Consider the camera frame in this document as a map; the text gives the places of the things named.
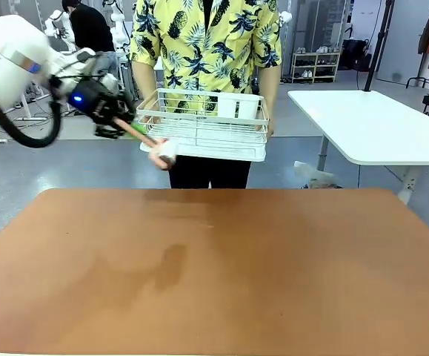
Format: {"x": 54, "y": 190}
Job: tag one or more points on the white plastic cutlery holder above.
{"x": 238, "y": 105}

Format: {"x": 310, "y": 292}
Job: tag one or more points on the clear plastic bag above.
{"x": 316, "y": 175}

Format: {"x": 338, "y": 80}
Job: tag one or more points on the white power strip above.
{"x": 410, "y": 183}

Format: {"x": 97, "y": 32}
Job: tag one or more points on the person in black clothes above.
{"x": 90, "y": 29}

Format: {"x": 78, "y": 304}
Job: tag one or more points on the wooden shoe rack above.
{"x": 316, "y": 66}

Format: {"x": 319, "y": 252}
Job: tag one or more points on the black clothes rail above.
{"x": 416, "y": 79}

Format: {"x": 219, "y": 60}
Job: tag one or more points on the white side table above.
{"x": 377, "y": 122}

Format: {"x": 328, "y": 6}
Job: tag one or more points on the black trousers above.
{"x": 206, "y": 172}

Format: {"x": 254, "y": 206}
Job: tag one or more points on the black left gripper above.
{"x": 88, "y": 99}

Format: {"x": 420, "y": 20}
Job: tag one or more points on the person's right hand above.
{"x": 160, "y": 162}

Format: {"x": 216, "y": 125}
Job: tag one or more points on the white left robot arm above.
{"x": 10, "y": 55}

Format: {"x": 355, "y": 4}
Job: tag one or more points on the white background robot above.
{"x": 55, "y": 26}
{"x": 119, "y": 26}

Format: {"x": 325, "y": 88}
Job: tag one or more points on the person's left forearm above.
{"x": 269, "y": 92}

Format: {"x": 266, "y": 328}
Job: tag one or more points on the person in yellow pineapple shirt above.
{"x": 206, "y": 44}

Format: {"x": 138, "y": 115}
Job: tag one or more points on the person's left hand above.
{"x": 270, "y": 130}

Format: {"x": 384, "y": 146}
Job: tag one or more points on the person's right forearm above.
{"x": 143, "y": 83}

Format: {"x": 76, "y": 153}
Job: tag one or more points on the white plastic drip tray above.
{"x": 214, "y": 152}

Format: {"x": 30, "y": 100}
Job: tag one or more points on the black tripod pole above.
{"x": 379, "y": 44}

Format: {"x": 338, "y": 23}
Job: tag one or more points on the black bag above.
{"x": 355, "y": 55}

